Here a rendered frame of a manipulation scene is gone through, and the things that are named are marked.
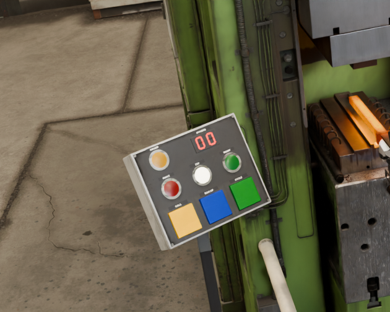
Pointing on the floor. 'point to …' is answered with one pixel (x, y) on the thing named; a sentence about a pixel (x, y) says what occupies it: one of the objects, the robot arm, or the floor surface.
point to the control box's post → (203, 241)
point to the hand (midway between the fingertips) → (386, 138)
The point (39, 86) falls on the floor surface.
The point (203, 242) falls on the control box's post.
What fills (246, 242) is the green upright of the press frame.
